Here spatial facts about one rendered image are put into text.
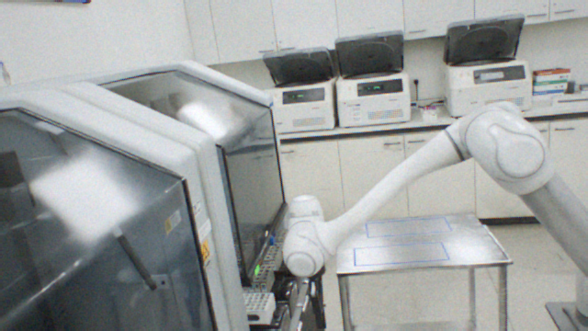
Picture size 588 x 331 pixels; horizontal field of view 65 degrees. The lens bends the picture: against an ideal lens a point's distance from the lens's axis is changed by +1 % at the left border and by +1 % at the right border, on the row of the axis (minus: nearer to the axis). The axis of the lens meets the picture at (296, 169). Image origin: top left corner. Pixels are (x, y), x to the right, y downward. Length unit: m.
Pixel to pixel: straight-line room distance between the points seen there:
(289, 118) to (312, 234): 2.54
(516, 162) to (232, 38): 3.19
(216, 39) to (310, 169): 1.35
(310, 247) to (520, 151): 0.52
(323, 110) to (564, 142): 1.77
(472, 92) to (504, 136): 2.55
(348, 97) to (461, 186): 1.12
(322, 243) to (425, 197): 2.66
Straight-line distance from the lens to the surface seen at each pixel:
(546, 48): 4.37
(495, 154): 1.08
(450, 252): 1.82
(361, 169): 3.69
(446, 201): 3.82
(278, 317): 1.53
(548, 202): 1.20
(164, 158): 1.05
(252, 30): 3.94
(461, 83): 3.62
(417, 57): 4.17
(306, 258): 1.14
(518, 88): 3.69
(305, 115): 3.63
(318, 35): 3.84
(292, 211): 1.31
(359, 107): 3.58
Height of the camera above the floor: 1.67
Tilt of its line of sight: 17 degrees down
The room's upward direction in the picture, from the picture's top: 8 degrees counter-clockwise
